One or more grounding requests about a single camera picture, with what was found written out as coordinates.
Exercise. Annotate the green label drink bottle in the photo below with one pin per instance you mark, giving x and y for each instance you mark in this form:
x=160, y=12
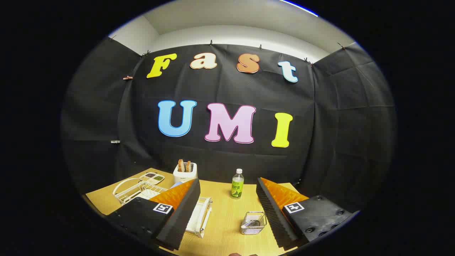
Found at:
x=237, y=186

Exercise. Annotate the white divided spice dish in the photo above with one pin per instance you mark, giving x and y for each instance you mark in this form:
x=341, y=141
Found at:
x=156, y=177

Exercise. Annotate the black backdrop cloth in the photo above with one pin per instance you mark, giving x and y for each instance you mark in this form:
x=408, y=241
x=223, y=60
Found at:
x=220, y=89

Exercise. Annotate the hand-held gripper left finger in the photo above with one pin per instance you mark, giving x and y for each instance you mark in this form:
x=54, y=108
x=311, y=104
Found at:
x=181, y=217

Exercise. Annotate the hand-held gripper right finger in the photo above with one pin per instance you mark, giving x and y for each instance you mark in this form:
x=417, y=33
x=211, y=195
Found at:
x=275, y=217

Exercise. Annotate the white toaster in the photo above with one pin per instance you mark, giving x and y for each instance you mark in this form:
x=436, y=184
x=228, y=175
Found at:
x=185, y=175

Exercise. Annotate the bread slice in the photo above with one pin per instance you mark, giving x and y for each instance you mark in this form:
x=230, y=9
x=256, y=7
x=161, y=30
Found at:
x=181, y=165
x=188, y=166

